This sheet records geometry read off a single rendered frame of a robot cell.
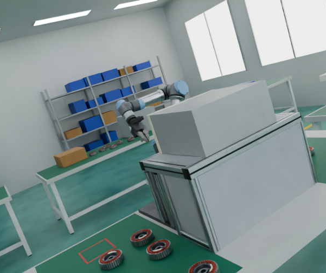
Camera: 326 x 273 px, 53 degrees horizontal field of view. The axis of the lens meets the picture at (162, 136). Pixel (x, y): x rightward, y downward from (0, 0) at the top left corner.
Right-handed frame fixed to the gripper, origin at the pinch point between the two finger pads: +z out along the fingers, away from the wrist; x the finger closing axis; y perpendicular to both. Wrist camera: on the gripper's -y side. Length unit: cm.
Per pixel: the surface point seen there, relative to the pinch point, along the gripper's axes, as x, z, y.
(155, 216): 22.4, 44.3, 2.2
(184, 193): 24, 54, -45
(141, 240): 40, 54, -13
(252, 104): -18, 40, -67
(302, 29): -469, -162, 152
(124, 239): 43, 46, 3
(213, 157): 12, 51, -61
